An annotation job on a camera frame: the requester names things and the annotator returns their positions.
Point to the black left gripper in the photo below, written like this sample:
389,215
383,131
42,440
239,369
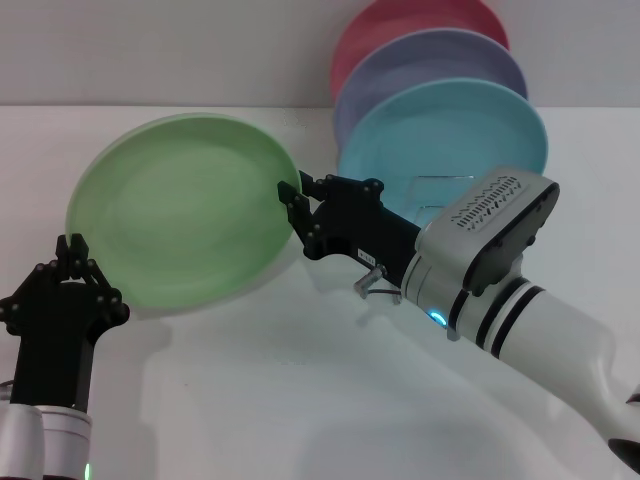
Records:
55,340

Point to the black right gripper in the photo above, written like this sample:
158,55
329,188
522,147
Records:
365,235

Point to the green round plate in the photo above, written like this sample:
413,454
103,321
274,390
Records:
185,215

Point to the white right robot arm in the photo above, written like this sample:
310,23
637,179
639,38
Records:
550,330

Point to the light blue round plate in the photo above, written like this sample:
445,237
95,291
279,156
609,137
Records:
440,130

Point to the purple round plate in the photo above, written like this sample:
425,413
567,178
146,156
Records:
440,60

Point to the red round plate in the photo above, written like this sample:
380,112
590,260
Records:
425,17

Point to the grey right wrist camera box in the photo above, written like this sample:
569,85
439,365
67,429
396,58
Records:
500,215

